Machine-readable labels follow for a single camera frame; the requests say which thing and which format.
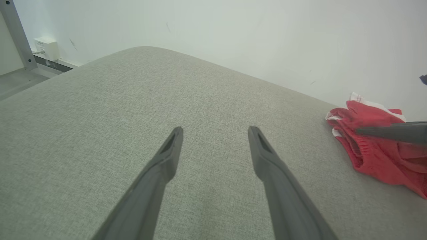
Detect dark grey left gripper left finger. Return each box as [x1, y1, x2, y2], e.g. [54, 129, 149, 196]
[92, 126, 184, 240]

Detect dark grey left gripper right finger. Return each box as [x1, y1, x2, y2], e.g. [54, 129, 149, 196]
[248, 126, 338, 240]

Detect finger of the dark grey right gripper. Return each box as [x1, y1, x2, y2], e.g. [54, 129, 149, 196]
[355, 121, 427, 146]

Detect red white-striped shorts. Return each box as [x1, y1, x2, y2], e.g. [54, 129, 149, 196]
[325, 92, 427, 199]

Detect dark baseboard strip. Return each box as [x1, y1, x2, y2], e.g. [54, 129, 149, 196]
[33, 55, 74, 73]

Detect white wall box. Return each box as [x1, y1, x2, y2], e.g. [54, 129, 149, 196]
[33, 37, 61, 61]

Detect grey metal post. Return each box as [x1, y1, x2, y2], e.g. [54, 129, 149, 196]
[0, 0, 38, 71]

